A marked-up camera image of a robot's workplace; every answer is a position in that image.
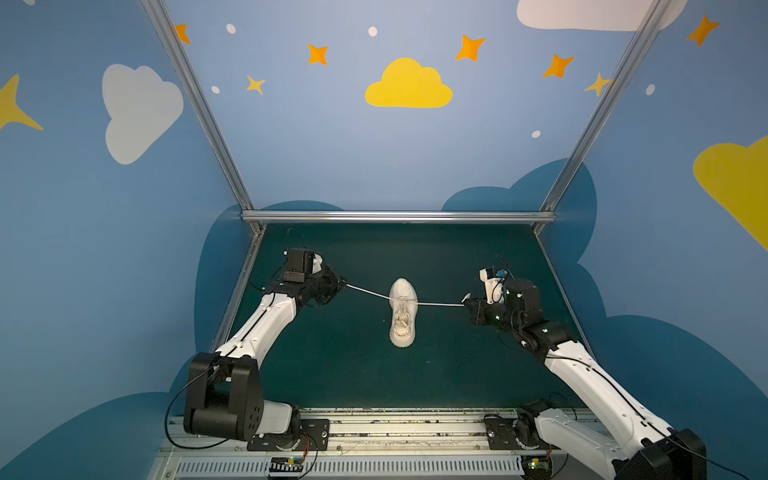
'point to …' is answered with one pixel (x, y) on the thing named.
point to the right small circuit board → (536, 467)
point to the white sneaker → (404, 304)
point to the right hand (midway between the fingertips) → (469, 297)
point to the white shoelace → (415, 303)
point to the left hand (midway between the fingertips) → (349, 277)
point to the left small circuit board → (286, 464)
